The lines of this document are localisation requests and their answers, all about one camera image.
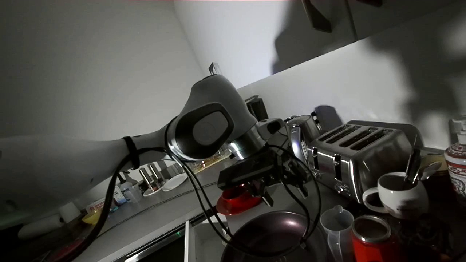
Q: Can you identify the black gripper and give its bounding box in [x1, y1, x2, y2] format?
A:
[267, 147, 314, 197]

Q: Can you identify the white open drawer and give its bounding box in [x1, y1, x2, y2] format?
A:
[180, 213, 234, 262]

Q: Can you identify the patterned ceramic jar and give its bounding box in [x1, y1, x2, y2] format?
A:
[442, 143, 466, 198]

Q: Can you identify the silver electric kettle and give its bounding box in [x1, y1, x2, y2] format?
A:
[282, 114, 321, 165]

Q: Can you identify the dark grey rounded container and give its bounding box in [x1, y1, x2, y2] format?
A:
[311, 104, 343, 133]

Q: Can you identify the dark frying pan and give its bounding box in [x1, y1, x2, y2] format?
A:
[219, 209, 321, 262]

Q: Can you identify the black coffee maker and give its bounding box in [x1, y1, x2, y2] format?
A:
[244, 95, 269, 123]

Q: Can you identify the silver toaster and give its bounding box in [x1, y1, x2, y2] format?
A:
[304, 120, 425, 206]

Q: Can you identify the red metal cup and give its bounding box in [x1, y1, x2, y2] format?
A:
[350, 214, 395, 262]

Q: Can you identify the white mug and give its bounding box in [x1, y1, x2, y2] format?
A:
[360, 171, 430, 220]

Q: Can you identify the white plate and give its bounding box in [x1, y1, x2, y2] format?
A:
[161, 174, 189, 194]

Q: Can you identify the metal spoon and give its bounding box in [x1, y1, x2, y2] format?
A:
[419, 162, 443, 184]
[404, 147, 422, 185]

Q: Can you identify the white cabinet door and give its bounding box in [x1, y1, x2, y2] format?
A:
[171, 0, 277, 99]
[346, 0, 460, 41]
[267, 0, 359, 75]

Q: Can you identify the metal shaker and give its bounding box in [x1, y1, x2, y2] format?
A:
[154, 162, 167, 182]
[138, 166, 152, 194]
[146, 165, 160, 190]

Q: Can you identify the clear pump bottle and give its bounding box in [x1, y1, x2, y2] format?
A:
[114, 172, 142, 206]

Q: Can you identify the colourful small box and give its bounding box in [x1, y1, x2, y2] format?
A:
[81, 197, 117, 226]

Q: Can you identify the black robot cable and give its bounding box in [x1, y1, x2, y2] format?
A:
[56, 121, 324, 262]

